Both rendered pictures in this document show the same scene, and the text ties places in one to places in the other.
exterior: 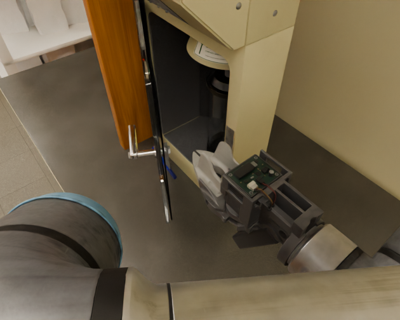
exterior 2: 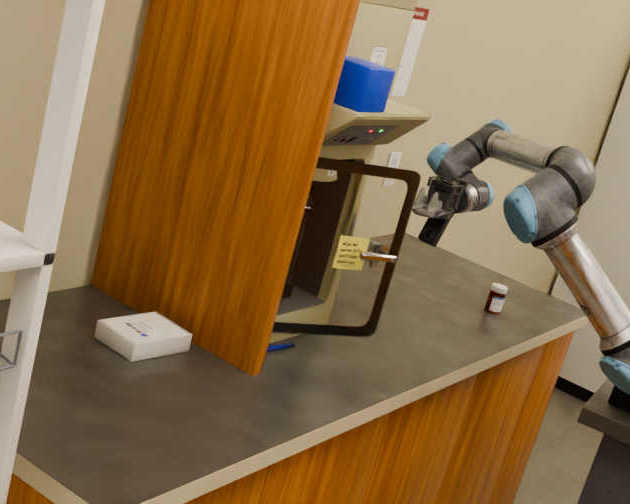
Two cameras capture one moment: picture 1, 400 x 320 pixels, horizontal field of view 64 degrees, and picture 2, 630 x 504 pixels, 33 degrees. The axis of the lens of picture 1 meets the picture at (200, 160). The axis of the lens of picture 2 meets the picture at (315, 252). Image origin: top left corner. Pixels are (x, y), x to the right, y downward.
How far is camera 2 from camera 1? 256 cm
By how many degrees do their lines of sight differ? 91
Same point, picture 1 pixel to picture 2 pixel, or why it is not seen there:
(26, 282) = (568, 151)
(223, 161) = (420, 202)
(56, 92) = (138, 433)
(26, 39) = not seen: outside the picture
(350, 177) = not seen: hidden behind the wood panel
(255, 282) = (538, 147)
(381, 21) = not seen: hidden behind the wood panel
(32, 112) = (208, 453)
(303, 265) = (473, 195)
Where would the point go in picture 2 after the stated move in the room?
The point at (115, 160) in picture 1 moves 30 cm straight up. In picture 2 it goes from (282, 380) to (319, 246)
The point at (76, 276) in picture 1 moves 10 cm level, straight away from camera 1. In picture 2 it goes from (560, 151) to (547, 154)
